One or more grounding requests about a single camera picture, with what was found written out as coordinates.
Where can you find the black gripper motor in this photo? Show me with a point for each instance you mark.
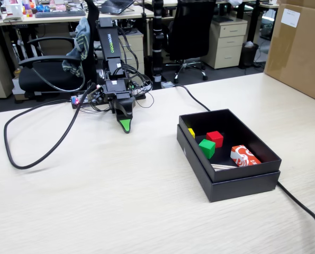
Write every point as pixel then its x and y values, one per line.
pixel 116 90

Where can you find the red wooden cube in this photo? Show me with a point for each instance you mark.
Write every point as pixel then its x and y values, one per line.
pixel 215 139

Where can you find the black background robot arm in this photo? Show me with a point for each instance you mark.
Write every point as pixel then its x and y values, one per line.
pixel 157 47

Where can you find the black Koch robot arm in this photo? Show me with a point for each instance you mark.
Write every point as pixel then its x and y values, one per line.
pixel 109 42

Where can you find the black cardboard box tray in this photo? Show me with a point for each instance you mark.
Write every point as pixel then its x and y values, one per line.
pixel 242 127

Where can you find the black open box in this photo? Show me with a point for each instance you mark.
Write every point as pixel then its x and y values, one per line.
pixel 242 188

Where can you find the large brown cardboard box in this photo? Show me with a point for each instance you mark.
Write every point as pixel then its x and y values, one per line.
pixel 297 58

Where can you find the controller board with LEDs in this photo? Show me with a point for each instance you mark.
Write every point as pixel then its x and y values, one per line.
pixel 77 100

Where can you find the beige drawer cabinet with headset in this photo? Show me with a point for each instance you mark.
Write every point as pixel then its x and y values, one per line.
pixel 136 53

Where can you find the yellow wooden cube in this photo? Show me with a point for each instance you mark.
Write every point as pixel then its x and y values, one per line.
pixel 192 133

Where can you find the blue striped cloth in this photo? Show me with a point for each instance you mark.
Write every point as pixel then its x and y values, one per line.
pixel 80 42

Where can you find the black armrest office chair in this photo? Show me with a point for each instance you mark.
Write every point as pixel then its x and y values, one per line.
pixel 48 75

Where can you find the green wooden cube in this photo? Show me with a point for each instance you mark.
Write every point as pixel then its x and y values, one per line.
pixel 207 148

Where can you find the beige background office desk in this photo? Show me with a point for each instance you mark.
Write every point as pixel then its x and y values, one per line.
pixel 130 16

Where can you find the black mesh office chair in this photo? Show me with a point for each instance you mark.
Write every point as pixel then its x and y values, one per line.
pixel 191 31

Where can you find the silver metal tool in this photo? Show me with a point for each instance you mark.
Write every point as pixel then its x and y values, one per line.
pixel 223 166

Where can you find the black laptop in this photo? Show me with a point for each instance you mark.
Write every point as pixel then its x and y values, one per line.
pixel 116 6

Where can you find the black keyboard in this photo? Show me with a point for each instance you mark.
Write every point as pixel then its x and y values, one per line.
pixel 59 14

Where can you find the beige three drawer cabinet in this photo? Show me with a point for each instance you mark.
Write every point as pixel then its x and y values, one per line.
pixel 226 45

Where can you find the orange and white carton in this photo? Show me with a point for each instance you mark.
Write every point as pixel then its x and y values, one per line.
pixel 244 156

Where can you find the black trash bin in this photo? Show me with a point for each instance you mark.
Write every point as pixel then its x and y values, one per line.
pixel 248 55

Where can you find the white shipping label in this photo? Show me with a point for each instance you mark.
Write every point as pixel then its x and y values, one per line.
pixel 290 17

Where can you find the small wrist camera board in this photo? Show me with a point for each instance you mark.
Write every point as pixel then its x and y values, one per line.
pixel 97 95

